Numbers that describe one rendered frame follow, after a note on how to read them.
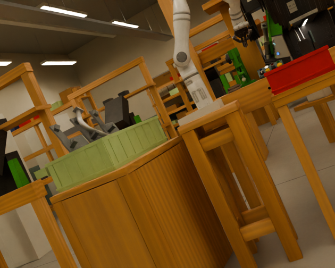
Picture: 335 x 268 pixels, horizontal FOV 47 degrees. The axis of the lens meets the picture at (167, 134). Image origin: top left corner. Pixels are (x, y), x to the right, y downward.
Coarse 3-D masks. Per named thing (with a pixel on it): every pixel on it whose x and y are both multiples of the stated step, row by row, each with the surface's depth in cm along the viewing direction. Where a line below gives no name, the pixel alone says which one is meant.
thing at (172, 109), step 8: (224, 56) 1168; (224, 72) 1177; (160, 88) 1250; (176, 88) 1243; (176, 96) 1238; (152, 104) 1273; (176, 104) 1259; (168, 112) 1261; (184, 112) 1251; (160, 120) 1274; (176, 120) 1278; (168, 136) 1275
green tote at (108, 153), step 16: (128, 128) 209; (144, 128) 224; (160, 128) 239; (96, 144) 190; (112, 144) 193; (128, 144) 205; (144, 144) 218; (160, 144) 232; (64, 160) 200; (80, 160) 196; (96, 160) 192; (112, 160) 189; (128, 160) 200; (64, 176) 203; (80, 176) 198; (96, 176) 194
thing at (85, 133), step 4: (72, 120) 225; (76, 120) 224; (76, 124) 224; (80, 128) 225; (84, 132) 224; (88, 132) 227; (84, 136) 223; (88, 136) 224; (88, 140) 222; (92, 140) 223
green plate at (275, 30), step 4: (268, 16) 238; (268, 20) 237; (272, 20) 238; (268, 24) 238; (272, 24) 238; (276, 24) 238; (268, 28) 238; (272, 28) 238; (276, 28) 238; (280, 28) 237; (272, 32) 239; (276, 32) 238; (280, 32) 238; (272, 36) 243
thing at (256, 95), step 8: (264, 80) 221; (240, 88) 226; (248, 88) 224; (256, 88) 223; (264, 88) 222; (224, 96) 229; (232, 96) 227; (240, 96) 226; (248, 96) 225; (256, 96) 224; (264, 96) 222; (224, 104) 229; (240, 104) 227; (248, 104) 226; (256, 104) 224; (264, 104) 223; (192, 112) 235; (248, 112) 226; (216, 120) 232; (224, 120) 231; (208, 128) 234
